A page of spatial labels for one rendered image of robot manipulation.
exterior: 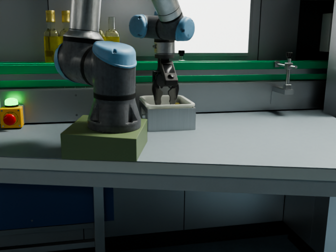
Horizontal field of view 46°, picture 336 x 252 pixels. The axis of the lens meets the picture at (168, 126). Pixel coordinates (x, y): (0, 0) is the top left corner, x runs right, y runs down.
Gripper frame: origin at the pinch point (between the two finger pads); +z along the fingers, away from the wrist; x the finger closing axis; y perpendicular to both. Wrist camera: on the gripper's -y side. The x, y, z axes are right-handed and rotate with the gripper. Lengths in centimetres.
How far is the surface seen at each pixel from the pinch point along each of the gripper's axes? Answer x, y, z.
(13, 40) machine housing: 57, 39, -24
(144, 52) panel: 1.7, 34.4, -19.4
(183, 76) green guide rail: -11.6, 17.9, -10.3
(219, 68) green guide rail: -27.2, 17.5, -13.2
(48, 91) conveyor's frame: 41.7, 7.9, -6.7
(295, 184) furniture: -24, -51, 12
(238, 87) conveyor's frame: -35.5, 15.5, -5.3
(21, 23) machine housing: 53, 39, -31
